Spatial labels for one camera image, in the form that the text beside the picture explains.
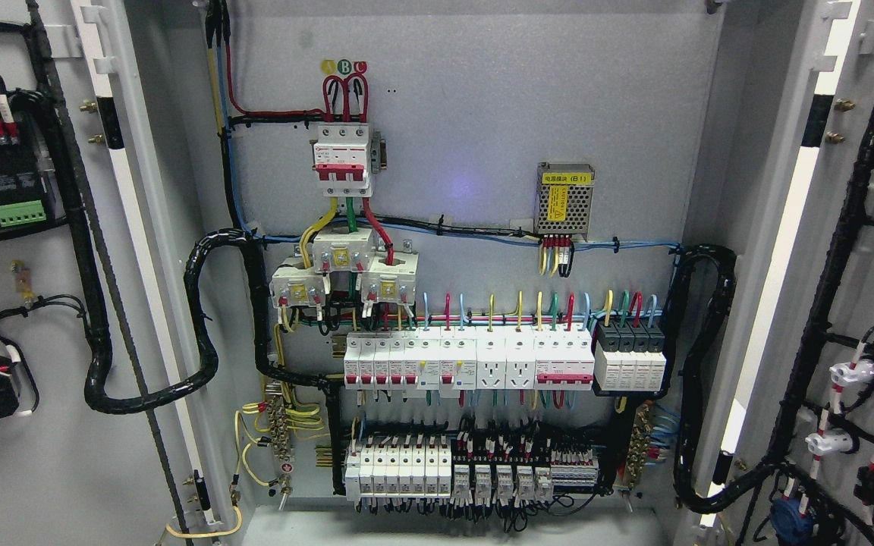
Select grey cabinet door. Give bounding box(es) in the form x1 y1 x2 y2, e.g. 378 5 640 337
0 0 225 546
672 0 874 546

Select grey cabinet body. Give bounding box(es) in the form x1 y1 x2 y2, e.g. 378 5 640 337
122 0 810 546

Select white current transformers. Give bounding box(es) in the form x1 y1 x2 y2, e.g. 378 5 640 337
269 227 417 319

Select white socket breaker row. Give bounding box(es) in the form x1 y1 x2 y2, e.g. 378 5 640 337
343 325 596 398

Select red white main breaker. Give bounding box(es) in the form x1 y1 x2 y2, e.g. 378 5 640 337
312 122 386 198

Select metal mesh power supply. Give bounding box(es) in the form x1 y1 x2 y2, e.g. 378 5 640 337
534 162 596 238

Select white lower breaker row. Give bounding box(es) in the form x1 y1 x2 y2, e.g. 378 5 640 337
344 435 452 504

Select black surge protector block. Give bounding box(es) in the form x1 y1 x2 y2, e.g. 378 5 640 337
594 321 667 399

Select relay terminal row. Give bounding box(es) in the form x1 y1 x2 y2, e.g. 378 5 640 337
451 431 600 509

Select black left cable loom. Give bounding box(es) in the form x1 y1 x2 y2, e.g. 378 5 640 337
12 0 343 416

